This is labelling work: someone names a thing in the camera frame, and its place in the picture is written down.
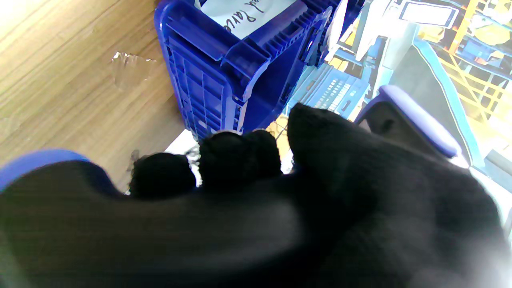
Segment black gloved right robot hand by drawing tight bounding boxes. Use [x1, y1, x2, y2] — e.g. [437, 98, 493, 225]
[129, 103, 512, 288]

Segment black and blue barcode scanner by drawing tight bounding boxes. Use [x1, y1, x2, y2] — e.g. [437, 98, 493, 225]
[0, 84, 462, 288]

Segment printed warehouse backdrop banner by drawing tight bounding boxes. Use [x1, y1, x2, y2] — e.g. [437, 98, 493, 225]
[164, 0, 512, 224]

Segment blue bin labelled boxed parcels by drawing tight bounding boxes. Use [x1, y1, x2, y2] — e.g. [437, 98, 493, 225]
[154, 0, 340, 140]

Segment paper label boxed parcels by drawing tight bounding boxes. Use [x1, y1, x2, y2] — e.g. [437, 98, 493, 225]
[200, 0, 298, 40]

